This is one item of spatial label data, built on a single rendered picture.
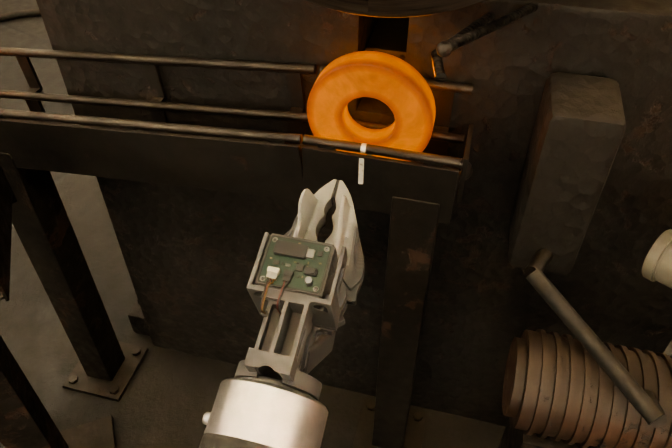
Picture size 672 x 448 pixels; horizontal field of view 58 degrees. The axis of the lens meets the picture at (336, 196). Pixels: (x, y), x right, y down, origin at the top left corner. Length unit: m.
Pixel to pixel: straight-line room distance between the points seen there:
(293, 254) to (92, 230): 1.29
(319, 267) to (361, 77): 0.28
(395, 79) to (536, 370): 0.38
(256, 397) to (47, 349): 1.09
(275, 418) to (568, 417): 0.41
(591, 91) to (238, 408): 0.49
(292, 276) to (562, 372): 0.40
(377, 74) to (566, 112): 0.21
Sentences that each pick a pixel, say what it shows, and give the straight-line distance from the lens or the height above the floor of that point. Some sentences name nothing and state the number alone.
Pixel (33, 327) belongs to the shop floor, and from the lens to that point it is 1.59.
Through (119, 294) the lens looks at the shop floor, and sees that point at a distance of 1.58.
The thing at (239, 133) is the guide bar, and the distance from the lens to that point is 0.77.
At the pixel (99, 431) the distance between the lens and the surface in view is 1.37.
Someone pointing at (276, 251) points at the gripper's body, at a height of 0.79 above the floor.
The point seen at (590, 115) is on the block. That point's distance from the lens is 0.68.
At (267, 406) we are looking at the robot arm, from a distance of 0.47.
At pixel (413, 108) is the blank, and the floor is 0.76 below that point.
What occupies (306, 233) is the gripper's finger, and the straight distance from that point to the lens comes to 0.58.
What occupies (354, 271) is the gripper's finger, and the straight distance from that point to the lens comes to 0.56.
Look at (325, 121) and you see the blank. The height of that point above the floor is 0.73.
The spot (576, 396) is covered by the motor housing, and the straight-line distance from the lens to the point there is 0.79.
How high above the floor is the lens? 1.15
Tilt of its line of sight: 42 degrees down
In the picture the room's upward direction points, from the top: straight up
